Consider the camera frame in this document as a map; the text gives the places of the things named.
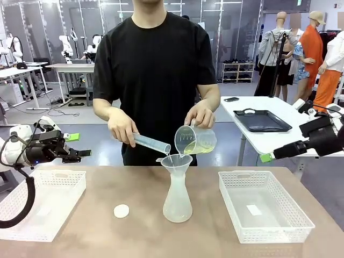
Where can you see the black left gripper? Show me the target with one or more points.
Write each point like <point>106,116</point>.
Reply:
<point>47,146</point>

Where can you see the person's left hand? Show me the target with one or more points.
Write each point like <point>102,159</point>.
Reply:
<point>203,115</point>

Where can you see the white shoe rack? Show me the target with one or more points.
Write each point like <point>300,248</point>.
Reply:
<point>237,72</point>

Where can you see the figure in blue floral dress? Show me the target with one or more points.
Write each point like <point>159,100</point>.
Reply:
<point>301,67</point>

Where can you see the white side table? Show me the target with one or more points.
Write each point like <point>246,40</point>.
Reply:
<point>268,104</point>

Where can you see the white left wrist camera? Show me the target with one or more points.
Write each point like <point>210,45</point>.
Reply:
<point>51,123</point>

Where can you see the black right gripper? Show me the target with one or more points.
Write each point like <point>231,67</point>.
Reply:
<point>328,141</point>

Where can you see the mannequin in grey shirt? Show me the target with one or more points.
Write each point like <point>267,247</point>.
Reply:
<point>271,45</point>

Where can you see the person in black T-shirt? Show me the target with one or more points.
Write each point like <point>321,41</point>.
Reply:
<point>153,80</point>

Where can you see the black smartphone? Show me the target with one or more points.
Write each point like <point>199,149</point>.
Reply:
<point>231,99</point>

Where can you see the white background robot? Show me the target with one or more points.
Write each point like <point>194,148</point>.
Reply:
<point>94,44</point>
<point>14,48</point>
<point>66,48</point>

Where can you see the white round flask cap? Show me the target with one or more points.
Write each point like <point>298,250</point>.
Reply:
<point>121,211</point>

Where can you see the black plastic tray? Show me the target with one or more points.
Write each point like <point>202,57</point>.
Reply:
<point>263,121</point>

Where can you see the clear plastic measuring jug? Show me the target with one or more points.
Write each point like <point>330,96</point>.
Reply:
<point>196,142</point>

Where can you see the person's right hand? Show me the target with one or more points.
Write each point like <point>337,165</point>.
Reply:
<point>122,129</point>

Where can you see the grey step stool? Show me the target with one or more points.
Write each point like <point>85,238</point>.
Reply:
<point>90,96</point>

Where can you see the beige desk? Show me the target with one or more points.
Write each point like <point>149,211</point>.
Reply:
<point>72,66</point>

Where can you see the translucent plastic funnel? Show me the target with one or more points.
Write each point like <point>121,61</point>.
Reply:
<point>176,164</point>

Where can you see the black cap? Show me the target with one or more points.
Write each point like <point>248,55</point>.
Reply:
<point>21,65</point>

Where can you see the mannequin in orange trousers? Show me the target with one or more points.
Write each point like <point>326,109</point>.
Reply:
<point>328,86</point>

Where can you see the person's left forearm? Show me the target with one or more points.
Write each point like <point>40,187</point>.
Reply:
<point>211,94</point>

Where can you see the white desk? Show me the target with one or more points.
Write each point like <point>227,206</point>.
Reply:
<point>18,71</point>

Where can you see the black camera tripod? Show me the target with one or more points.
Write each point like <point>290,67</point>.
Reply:
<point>278,61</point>

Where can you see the person's right forearm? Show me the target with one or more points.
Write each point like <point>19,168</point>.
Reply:
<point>104,110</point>

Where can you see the clear plastic graduated cylinder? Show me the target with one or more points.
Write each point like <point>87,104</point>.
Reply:
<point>153,143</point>

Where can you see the mannequin in orange coat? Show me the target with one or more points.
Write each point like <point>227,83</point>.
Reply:
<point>313,53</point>

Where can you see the translucent plastic Erlenmeyer flask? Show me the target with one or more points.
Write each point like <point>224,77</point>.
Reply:
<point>177,204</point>

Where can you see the white perforated plastic basket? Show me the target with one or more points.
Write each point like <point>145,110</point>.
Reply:
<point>268,193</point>
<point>53,193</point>

